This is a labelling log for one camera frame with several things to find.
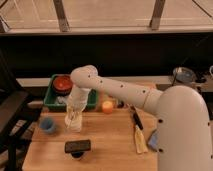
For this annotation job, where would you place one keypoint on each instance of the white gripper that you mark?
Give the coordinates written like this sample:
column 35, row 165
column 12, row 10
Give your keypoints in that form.
column 74, row 108

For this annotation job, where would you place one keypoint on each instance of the silver metal fork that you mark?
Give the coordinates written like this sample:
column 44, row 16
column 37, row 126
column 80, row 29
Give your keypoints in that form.
column 71, row 116

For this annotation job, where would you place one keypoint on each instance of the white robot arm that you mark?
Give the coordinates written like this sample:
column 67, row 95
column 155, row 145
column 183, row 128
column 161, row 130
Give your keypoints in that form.
column 184, row 138

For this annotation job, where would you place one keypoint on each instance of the white paper cup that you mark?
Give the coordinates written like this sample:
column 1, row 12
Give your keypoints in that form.
column 73, row 124

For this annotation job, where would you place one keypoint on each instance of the small blue cup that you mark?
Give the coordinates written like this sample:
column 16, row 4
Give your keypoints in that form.
column 47, row 125

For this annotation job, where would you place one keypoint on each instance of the grey crumpled cloth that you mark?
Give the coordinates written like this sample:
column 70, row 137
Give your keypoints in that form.
column 61, row 100

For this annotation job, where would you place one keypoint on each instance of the green plastic tray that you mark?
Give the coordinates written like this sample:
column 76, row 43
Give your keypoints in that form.
column 50, row 97

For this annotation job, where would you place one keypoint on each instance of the red frying pan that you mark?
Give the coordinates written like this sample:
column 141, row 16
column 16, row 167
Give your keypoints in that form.
column 62, row 84

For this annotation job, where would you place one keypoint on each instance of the orange round candle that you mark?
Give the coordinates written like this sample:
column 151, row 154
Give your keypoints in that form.
column 107, row 107

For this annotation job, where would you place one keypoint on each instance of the black sponge block on stand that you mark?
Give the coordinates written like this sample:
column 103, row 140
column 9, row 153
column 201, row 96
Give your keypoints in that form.
column 77, row 148

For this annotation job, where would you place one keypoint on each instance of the small black object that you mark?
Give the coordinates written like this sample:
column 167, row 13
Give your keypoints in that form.
column 120, row 104

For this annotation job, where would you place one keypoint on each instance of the black chair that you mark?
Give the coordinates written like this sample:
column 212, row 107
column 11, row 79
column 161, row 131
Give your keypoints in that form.
column 15, row 115

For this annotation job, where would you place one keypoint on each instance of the blue sponge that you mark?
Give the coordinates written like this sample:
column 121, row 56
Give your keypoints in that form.
column 152, row 142

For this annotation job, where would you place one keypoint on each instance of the metal bowl in background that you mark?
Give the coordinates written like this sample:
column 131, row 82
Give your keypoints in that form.
column 184, row 75

